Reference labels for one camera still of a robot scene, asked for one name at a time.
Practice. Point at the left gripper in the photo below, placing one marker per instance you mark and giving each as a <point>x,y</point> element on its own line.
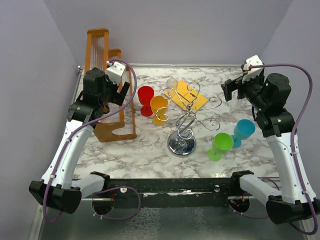
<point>117,97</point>

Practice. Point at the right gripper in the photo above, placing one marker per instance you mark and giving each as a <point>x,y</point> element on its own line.
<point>229,85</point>

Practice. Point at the red plastic wine glass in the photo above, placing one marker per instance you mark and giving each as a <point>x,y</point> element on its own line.
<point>145,94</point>

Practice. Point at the blue plastic wine glass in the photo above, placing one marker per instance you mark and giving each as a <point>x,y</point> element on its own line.
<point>242,131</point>

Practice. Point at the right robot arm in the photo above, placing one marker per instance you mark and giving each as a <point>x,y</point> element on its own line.
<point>296,199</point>

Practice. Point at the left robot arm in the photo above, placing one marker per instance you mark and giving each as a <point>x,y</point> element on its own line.
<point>56,189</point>

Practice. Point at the clear wine glass right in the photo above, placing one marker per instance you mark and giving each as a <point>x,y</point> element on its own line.
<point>236,104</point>

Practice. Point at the wooden dish rack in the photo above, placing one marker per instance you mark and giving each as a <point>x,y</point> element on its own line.
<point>121,126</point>

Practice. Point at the yellow plastic wine glass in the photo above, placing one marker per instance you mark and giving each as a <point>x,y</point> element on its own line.
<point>158,106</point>

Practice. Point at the clear wine glass by book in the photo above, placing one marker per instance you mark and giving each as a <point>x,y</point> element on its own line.
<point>172,85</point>

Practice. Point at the green plastic wine glass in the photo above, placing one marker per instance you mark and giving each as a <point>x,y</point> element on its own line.
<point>221,144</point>

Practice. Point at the chrome wine glass rack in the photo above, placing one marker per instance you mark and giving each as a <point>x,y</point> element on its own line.
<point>181,142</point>

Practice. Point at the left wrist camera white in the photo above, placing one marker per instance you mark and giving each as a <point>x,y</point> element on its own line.
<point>115,71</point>

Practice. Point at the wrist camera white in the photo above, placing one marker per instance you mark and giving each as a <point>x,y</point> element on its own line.
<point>250,69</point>
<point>115,71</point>

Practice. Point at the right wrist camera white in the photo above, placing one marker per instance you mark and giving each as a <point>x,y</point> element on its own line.
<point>250,69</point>

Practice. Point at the black mounting rail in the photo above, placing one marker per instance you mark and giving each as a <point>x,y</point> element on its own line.
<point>166,193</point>

